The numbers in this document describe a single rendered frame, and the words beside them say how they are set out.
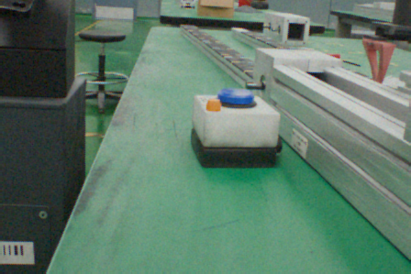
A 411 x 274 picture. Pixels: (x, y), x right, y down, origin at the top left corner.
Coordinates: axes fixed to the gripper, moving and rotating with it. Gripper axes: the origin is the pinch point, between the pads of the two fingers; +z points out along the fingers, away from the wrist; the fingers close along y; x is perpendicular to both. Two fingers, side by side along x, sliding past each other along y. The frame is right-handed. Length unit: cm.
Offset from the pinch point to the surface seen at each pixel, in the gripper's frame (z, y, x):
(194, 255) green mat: 6, -39, -39
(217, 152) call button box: 4.0, -33.9, -22.8
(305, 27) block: -2, 18, 87
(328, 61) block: -3.7, -15.8, -6.7
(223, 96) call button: -1.3, -33.2, -19.9
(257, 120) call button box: 0.4, -30.1, -22.8
